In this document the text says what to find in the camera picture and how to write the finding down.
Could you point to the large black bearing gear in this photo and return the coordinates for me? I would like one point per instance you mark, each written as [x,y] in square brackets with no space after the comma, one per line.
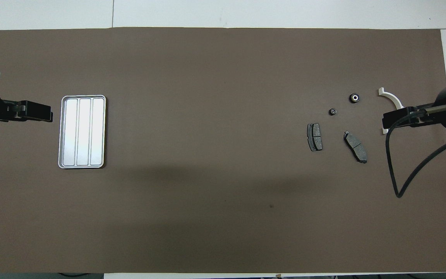
[355,98]

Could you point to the small black bearing gear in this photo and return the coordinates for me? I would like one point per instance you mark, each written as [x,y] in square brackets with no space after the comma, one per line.
[333,112]

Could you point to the silver metal tray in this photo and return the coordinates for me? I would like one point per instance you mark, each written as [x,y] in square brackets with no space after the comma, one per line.
[83,131]

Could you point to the elongated dark brake pad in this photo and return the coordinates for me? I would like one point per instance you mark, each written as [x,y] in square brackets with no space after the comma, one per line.
[355,147]

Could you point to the rectangular dark brake pad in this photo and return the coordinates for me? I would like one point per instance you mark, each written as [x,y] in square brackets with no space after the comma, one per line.
[315,137]

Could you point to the brown table mat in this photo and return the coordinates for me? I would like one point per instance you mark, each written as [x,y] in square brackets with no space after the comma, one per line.
[207,116]

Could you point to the white curved plastic bracket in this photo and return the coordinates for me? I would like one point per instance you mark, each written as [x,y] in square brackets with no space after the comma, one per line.
[391,97]

